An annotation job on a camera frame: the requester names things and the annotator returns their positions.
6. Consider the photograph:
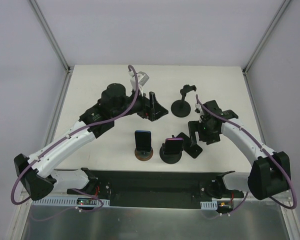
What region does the right aluminium frame post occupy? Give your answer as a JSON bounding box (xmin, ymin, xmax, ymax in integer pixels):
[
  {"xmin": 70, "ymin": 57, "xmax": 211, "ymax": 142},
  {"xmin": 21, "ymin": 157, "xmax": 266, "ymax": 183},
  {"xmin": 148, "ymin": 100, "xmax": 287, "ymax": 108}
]
[{"xmin": 242, "ymin": 0, "xmax": 293, "ymax": 76}]

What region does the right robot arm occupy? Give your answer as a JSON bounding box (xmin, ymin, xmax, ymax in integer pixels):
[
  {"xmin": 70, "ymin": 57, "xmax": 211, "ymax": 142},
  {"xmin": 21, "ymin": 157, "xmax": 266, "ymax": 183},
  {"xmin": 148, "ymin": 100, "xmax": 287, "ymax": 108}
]
[{"xmin": 188, "ymin": 100, "xmax": 292, "ymax": 200}]

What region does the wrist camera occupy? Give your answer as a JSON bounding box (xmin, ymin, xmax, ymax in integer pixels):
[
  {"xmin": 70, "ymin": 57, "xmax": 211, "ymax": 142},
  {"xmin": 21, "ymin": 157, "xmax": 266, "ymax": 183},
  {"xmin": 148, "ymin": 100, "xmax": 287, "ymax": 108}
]
[
  {"xmin": 128, "ymin": 71, "xmax": 149, "ymax": 96},
  {"xmin": 194, "ymin": 103, "xmax": 204, "ymax": 122}
]

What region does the blue phone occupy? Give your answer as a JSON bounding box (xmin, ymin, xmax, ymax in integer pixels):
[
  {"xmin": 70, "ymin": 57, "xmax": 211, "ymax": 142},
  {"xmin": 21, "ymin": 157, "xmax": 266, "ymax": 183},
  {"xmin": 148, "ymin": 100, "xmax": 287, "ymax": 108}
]
[{"xmin": 134, "ymin": 130, "xmax": 152, "ymax": 152}]

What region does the black phone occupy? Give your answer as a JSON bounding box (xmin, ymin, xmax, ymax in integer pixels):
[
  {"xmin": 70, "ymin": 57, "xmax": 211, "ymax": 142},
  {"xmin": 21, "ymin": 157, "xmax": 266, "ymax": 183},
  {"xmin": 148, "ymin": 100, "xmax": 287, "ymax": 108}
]
[{"xmin": 176, "ymin": 132, "xmax": 203, "ymax": 159}]

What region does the purple phone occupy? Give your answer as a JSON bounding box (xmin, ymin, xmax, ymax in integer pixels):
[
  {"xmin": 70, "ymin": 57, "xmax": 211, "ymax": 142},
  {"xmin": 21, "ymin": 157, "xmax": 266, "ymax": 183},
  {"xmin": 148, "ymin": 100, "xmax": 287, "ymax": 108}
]
[{"xmin": 163, "ymin": 137, "xmax": 184, "ymax": 155}]

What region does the black clamp phone stand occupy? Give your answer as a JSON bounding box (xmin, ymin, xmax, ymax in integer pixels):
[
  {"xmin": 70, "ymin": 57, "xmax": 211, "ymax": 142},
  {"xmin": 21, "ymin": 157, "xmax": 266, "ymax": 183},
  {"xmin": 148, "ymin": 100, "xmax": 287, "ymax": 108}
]
[{"xmin": 159, "ymin": 141, "xmax": 184, "ymax": 165}]

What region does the left aluminium frame post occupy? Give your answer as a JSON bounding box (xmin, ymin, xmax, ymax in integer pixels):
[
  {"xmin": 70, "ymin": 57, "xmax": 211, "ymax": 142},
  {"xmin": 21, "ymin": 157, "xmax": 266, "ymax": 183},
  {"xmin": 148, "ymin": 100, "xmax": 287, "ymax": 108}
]
[{"xmin": 27, "ymin": 0, "xmax": 71, "ymax": 73}]

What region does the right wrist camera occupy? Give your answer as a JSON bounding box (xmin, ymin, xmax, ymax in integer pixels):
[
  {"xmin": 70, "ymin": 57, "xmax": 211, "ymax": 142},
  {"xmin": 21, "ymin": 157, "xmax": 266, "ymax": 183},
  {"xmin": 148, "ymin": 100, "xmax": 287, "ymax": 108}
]
[{"xmin": 194, "ymin": 103, "xmax": 204, "ymax": 122}]

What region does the aluminium frame post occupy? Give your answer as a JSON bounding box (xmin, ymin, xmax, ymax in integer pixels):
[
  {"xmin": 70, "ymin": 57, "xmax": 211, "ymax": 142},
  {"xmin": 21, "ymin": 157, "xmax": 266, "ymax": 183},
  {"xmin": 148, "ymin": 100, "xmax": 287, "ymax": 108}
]
[
  {"xmin": 242, "ymin": 0, "xmax": 293, "ymax": 76},
  {"xmin": 27, "ymin": 0, "xmax": 71, "ymax": 73}
]

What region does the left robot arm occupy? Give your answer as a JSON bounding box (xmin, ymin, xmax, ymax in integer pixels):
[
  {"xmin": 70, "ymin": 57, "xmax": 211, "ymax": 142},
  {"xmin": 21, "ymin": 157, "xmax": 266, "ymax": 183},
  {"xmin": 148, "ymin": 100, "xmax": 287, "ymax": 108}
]
[{"xmin": 10, "ymin": 83, "xmax": 169, "ymax": 205}]

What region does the black tall phone stand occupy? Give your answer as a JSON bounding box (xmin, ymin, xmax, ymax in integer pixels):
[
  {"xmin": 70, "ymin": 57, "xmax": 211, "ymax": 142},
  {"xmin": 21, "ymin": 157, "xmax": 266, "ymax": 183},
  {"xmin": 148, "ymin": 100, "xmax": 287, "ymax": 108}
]
[{"xmin": 170, "ymin": 84, "xmax": 197, "ymax": 118}]

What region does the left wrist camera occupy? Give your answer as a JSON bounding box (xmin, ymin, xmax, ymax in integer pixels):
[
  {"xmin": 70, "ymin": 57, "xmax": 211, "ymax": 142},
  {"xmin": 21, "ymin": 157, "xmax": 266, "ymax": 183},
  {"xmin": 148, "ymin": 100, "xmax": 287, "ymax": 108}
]
[{"xmin": 128, "ymin": 71, "xmax": 149, "ymax": 96}]

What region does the brown base phone stand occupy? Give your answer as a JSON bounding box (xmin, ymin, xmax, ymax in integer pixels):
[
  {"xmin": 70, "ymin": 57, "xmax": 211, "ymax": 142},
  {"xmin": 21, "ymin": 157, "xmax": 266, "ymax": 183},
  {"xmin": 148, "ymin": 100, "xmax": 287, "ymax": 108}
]
[{"xmin": 134, "ymin": 148, "xmax": 154, "ymax": 162}]

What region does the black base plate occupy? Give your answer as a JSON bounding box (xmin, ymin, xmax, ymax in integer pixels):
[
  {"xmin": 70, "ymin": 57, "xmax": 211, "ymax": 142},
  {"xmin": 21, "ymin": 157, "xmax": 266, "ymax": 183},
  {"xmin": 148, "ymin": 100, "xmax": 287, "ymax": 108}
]
[{"xmin": 66, "ymin": 169, "xmax": 250, "ymax": 208}]

